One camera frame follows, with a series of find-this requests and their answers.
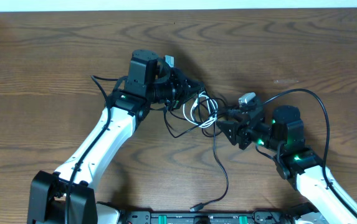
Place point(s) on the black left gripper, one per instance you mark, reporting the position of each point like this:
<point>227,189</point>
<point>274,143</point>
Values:
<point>181,89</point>

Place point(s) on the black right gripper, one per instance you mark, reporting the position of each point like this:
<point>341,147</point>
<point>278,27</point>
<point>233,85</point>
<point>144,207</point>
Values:
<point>243,129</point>

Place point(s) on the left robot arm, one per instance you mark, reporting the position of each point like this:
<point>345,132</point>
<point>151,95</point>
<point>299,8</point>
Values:
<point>68,194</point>

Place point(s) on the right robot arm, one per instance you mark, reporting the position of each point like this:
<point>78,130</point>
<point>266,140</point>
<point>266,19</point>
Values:
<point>295,162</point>

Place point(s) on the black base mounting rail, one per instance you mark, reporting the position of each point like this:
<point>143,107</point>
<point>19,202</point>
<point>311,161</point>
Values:
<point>258,216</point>

